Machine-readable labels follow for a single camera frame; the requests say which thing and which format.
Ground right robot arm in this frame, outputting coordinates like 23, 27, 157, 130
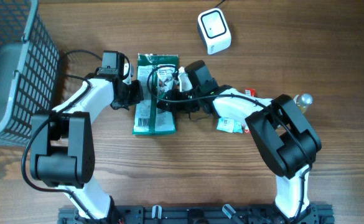
147, 60, 322, 223

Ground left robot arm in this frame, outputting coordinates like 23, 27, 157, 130
21, 50, 143, 223

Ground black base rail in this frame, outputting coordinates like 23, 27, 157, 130
57, 203, 335, 224

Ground grey plastic mesh basket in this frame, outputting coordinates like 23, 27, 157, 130
0, 1, 59, 146

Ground teal snack packet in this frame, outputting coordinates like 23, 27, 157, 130
217, 118, 243, 133

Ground green 3M package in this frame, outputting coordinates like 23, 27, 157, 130
133, 54, 179, 135

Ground red stick sachet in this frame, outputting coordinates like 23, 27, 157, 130
245, 88, 256, 97

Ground white barcode scanner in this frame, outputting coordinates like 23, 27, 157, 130
197, 7, 231, 55

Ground yellow dish soap bottle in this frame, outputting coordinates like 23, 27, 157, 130
294, 93, 313, 113

